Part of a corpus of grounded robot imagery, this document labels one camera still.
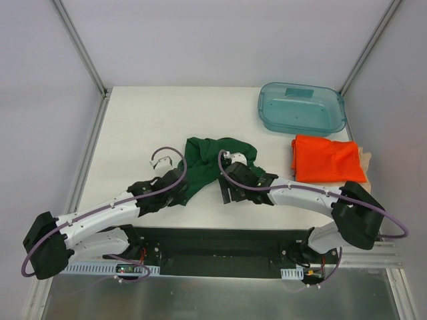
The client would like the left aluminium side rail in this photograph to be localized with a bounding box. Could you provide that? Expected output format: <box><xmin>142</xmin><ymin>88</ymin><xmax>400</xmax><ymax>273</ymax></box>
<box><xmin>22</xmin><ymin>89</ymin><xmax>112</xmax><ymax>319</ymax></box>

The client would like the front aluminium rail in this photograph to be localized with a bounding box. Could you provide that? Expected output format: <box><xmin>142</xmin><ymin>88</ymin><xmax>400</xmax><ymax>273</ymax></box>
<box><xmin>41</xmin><ymin>234</ymin><xmax>404</xmax><ymax>269</ymax></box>

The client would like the teal plastic bin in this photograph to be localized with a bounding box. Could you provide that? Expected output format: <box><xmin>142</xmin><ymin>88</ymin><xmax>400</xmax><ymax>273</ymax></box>
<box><xmin>258</xmin><ymin>82</ymin><xmax>347</xmax><ymax>137</ymax></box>

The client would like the left aluminium frame post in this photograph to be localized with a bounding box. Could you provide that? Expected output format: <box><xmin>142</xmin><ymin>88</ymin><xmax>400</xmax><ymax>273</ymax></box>
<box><xmin>50</xmin><ymin>0</ymin><xmax>109</xmax><ymax>98</ymax></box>

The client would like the beige folded t shirt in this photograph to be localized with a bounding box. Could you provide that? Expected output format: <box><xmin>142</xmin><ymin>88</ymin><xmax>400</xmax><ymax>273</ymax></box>
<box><xmin>291</xmin><ymin>147</ymin><xmax>372</xmax><ymax>191</ymax></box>

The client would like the right white cable duct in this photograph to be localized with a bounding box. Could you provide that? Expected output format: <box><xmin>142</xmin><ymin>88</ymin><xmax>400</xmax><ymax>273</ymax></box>
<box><xmin>280</xmin><ymin>266</ymin><xmax>304</xmax><ymax>281</ymax></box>

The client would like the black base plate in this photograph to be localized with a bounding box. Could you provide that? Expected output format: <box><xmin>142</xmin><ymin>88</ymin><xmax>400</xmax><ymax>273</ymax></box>
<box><xmin>63</xmin><ymin>225</ymin><xmax>383</xmax><ymax>279</ymax></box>

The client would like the green t shirt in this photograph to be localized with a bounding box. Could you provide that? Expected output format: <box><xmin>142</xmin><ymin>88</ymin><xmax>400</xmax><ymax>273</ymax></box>
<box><xmin>173</xmin><ymin>137</ymin><xmax>265</xmax><ymax>206</ymax></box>

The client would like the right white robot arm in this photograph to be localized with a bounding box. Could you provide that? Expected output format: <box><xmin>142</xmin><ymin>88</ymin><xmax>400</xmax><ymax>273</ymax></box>
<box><xmin>219</xmin><ymin>161</ymin><xmax>384</xmax><ymax>266</ymax></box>

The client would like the aluminium frame post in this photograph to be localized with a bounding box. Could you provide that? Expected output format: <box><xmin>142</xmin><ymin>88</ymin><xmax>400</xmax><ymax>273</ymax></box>
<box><xmin>339</xmin><ymin>0</ymin><xmax>404</xmax><ymax>97</ymax></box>
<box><xmin>50</xmin><ymin>0</ymin><xmax>109</xmax><ymax>98</ymax></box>

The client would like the orange folded t shirt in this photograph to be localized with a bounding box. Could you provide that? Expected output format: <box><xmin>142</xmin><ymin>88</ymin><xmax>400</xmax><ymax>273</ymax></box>
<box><xmin>291</xmin><ymin>135</ymin><xmax>366</xmax><ymax>183</ymax></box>

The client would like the white cable duct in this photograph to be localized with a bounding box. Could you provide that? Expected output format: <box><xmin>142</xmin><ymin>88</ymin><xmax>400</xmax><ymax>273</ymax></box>
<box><xmin>60</xmin><ymin>262</ymin><xmax>160</xmax><ymax>277</ymax></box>
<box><xmin>280</xmin><ymin>266</ymin><xmax>304</xmax><ymax>281</ymax></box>

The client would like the right aluminium frame post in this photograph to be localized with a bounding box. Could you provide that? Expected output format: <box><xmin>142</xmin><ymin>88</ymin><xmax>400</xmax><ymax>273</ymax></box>
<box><xmin>339</xmin><ymin>0</ymin><xmax>404</xmax><ymax>97</ymax></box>

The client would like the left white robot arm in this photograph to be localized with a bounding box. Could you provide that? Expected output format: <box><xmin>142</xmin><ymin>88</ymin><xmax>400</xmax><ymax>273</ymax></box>
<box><xmin>21</xmin><ymin>168</ymin><xmax>187</xmax><ymax>280</ymax></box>

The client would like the left white cable duct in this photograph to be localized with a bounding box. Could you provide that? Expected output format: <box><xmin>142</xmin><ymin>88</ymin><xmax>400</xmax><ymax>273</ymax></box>
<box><xmin>60</xmin><ymin>262</ymin><xmax>160</xmax><ymax>277</ymax></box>

